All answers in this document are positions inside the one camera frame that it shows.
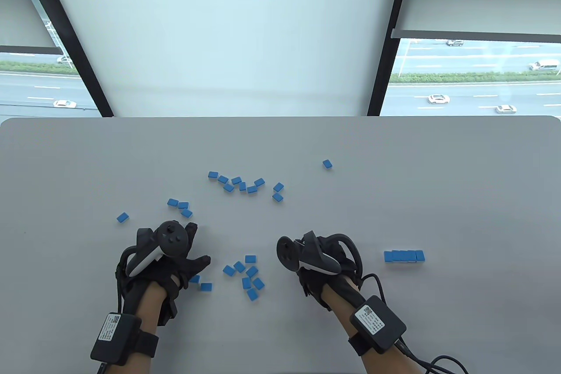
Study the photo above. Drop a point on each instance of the person's right hand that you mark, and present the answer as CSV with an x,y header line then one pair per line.
x,y
313,284

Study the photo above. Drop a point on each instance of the person's left hand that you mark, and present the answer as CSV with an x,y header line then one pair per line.
x,y
193,265

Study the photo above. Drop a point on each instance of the blue mahjong tiles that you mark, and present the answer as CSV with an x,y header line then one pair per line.
x,y
251,258

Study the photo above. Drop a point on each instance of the blue mahjong tile wall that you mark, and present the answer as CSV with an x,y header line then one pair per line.
x,y
403,256

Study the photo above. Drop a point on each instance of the person's left forearm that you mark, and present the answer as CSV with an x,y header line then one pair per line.
x,y
151,308

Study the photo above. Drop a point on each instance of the black white handheld controller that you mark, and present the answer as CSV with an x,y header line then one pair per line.
x,y
172,239
287,253

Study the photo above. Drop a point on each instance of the wide white roller blind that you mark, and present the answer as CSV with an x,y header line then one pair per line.
x,y
219,32

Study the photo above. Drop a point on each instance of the black window frame pillar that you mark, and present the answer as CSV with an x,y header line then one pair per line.
x,y
390,40
65,36

